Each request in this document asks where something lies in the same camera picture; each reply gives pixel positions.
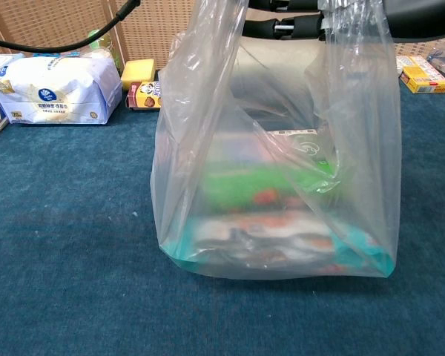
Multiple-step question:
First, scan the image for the teal orange white snack packet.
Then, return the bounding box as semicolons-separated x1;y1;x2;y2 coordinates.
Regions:
161;217;397;277

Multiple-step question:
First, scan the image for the pink pastel tissue multipack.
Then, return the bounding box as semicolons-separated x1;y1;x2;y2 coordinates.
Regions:
207;128;338;168

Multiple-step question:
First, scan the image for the blue carpet table cover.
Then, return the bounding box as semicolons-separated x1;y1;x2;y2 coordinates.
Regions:
0;62;445;356

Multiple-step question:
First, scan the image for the clear plastic shopping bag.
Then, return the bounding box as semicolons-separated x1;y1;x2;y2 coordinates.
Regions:
150;0;403;281

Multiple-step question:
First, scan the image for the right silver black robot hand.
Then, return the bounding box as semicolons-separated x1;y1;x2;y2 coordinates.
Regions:
240;0;445;40

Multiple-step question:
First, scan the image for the yellow cardboard box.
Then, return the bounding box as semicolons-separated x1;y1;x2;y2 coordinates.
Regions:
395;55;445;94

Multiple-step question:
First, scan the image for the green snack package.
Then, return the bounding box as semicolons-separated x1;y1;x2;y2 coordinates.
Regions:
200;162;342;213

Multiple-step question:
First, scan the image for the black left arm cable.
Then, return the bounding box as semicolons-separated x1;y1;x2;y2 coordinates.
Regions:
0;0;142;53

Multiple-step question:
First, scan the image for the rattan folding screen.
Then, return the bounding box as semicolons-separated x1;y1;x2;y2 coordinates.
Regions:
0;0;445;75

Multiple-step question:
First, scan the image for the white lilac tissue pack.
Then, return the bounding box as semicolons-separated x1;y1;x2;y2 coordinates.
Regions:
0;51;123;125

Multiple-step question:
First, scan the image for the brown chocolate biscuit box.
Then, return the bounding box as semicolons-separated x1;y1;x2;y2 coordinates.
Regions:
125;80;164;111

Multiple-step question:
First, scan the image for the yellow sponge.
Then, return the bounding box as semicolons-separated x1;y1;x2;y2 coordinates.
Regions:
120;59;156;92

